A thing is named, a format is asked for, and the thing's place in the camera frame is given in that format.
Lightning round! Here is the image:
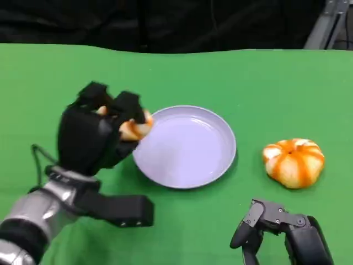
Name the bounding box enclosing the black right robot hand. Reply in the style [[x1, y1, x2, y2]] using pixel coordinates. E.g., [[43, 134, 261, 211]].
[[229, 198, 335, 265]]

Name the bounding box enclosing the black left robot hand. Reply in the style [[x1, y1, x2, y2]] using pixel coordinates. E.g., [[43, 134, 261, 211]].
[[56, 81, 148, 176]]

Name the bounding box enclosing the orange white toy bread roll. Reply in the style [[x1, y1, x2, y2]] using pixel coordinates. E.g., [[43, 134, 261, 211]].
[[262, 139, 325, 189], [95, 106, 154, 142]]

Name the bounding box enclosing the lilac plate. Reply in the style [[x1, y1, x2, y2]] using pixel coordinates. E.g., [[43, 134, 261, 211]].
[[131, 105, 237, 190]]

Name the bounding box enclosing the black backdrop curtain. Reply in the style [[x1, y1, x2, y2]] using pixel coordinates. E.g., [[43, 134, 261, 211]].
[[0, 0, 326, 54]]

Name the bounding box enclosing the green table cloth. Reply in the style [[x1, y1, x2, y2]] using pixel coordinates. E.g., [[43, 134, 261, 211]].
[[0, 43, 353, 265]]

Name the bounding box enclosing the grey metal stand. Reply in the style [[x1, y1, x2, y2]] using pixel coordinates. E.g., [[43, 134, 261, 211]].
[[303, 0, 353, 50]]

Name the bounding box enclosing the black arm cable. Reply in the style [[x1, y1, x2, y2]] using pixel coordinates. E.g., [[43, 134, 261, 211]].
[[28, 144, 59, 194]]

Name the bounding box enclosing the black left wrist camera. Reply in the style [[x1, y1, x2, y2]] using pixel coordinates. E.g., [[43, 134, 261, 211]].
[[73, 190, 154, 228]]

